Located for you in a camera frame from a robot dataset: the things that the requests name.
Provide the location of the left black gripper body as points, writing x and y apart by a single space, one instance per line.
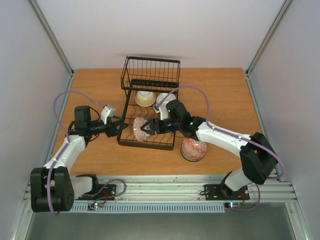
109 131

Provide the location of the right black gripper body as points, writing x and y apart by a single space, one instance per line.
157 126

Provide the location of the blue yellow patterned bowl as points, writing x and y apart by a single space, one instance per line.
145 98

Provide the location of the white bowl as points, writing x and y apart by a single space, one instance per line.
162 96

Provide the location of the red geometric patterned bowl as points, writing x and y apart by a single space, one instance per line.
193 149

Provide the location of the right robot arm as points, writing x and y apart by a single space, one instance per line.
258 158

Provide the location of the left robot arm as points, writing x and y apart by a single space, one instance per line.
51 187

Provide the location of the left small circuit board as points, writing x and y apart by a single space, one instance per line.
94 206

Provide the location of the small circuit board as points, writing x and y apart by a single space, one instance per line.
94 206
232 205

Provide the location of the right small circuit board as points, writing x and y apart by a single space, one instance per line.
232 205

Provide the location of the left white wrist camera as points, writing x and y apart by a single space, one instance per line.
107 113

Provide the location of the black wire dish rack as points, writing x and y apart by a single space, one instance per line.
143 79

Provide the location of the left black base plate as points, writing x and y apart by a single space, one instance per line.
109 190

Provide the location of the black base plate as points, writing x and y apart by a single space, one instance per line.
109 190
214 192

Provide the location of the left aluminium corner post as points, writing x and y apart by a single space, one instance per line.
49 32

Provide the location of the aluminium corner post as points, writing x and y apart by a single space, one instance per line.
49 32
269 35

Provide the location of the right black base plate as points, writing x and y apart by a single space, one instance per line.
214 192

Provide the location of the light blue slotted cable duct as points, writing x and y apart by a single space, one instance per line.
157 208

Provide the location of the right aluminium corner post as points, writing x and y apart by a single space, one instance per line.
269 35

